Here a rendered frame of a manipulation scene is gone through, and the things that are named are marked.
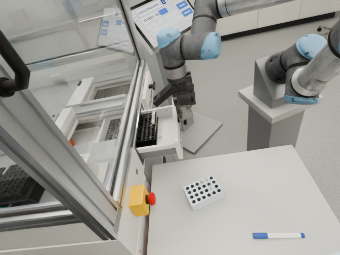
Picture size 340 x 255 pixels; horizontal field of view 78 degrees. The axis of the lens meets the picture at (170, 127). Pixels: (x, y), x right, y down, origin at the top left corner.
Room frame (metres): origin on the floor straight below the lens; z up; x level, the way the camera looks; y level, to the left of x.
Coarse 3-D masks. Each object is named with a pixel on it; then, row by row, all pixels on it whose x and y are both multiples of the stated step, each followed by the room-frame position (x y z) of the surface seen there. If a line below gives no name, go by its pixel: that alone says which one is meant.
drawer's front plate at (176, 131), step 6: (174, 108) 0.73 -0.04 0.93; (174, 114) 0.69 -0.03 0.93; (174, 120) 0.65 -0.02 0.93; (174, 126) 0.62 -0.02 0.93; (174, 132) 0.59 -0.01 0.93; (180, 132) 0.66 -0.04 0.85; (174, 138) 0.55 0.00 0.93; (180, 138) 0.61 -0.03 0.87; (180, 144) 0.56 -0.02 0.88; (180, 150) 0.54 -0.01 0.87; (180, 156) 0.54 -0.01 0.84
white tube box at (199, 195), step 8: (208, 176) 0.45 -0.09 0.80; (192, 184) 0.43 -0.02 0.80; (200, 184) 0.42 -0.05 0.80; (208, 184) 0.42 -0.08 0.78; (216, 184) 0.41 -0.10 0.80; (184, 192) 0.43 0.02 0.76; (192, 192) 0.40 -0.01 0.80; (200, 192) 0.40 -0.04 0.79; (208, 192) 0.38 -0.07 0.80; (216, 192) 0.38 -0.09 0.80; (224, 192) 0.37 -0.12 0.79; (192, 200) 0.37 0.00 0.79; (200, 200) 0.36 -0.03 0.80; (208, 200) 0.36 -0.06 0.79; (216, 200) 0.36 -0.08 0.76; (192, 208) 0.35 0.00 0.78
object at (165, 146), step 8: (144, 112) 0.82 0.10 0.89; (160, 112) 0.81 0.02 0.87; (168, 112) 0.80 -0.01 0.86; (168, 120) 0.77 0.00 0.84; (168, 128) 0.72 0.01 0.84; (168, 136) 0.67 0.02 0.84; (160, 144) 0.58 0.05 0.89; (168, 144) 0.57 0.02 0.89; (144, 152) 0.58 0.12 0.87; (152, 152) 0.57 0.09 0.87; (160, 152) 0.57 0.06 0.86; (168, 152) 0.56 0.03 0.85; (176, 152) 0.56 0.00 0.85
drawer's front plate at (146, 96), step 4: (148, 72) 1.13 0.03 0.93; (148, 76) 1.09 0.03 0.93; (148, 80) 1.06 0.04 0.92; (144, 84) 1.01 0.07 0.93; (148, 84) 1.03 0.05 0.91; (144, 88) 0.97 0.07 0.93; (148, 88) 1.00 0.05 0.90; (144, 92) 0.93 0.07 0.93; (148, 92) 0.97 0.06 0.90; (152, 92) 1.07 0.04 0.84; (144, 96) 0.90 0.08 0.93; (148, 96) 0.95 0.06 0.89; (152, 96) 1.03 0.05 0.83; (144, 100) 0.87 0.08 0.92; (148, 100) 0.92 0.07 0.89; (152, 100) 1.00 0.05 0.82; (144, 104) 0.88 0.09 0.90; (148, 104) 0.89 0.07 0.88; (148, 108) 0.87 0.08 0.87
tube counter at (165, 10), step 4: (172, 4) 1.64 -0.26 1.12; (164, 8) 1.59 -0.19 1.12; (168, 8) 1.61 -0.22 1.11; (172, 8) 1.61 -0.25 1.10; (156, 12) 1.55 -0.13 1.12; (160, 12) 1.56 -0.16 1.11; (164, 12) 1.57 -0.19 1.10; (168, 12) 1.58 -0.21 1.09; (156, 16) 1.53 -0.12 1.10; (160, 16) 1.54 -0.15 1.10
